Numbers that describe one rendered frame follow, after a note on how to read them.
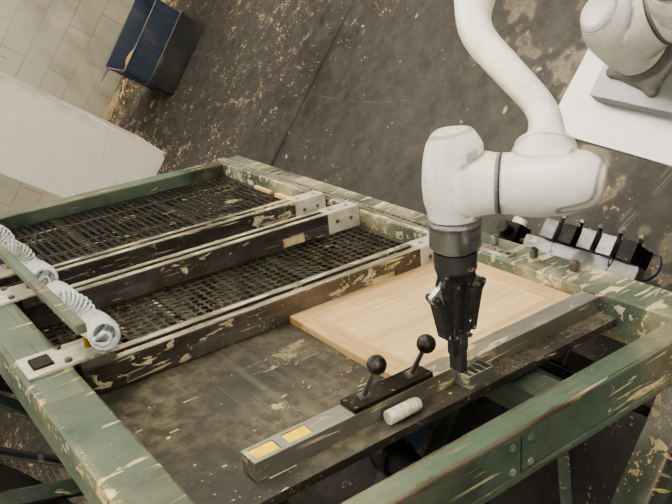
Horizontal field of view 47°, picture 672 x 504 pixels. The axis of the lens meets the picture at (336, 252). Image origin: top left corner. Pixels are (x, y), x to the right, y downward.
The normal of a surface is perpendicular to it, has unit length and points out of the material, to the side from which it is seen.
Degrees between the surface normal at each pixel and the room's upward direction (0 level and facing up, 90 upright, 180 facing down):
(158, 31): 90
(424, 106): 0
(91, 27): 90
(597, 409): 90
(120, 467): 54
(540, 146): 31
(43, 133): 90
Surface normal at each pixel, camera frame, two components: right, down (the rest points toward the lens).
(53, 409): -0.08, -0.93
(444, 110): -0.70, -0.32
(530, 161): -0.29, -0.52
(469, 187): -0.20, 0.33
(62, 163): 0.55, 0.33
